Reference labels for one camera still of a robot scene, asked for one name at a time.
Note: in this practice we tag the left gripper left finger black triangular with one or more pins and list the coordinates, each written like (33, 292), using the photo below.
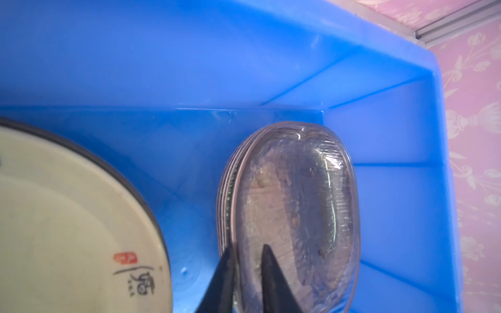
(219, 294)

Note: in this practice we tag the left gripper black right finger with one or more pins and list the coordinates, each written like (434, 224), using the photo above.
(277, 297)

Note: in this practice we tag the clear glass plate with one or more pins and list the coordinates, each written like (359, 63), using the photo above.
(226, 188)

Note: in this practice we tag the brown tinted glass plate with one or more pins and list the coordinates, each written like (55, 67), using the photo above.
(296, 191)

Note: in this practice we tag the cream plate with black patch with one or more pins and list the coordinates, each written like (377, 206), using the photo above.
(75, 234)

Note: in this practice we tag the blue plastic bin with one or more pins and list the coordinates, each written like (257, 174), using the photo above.
(165, 91)

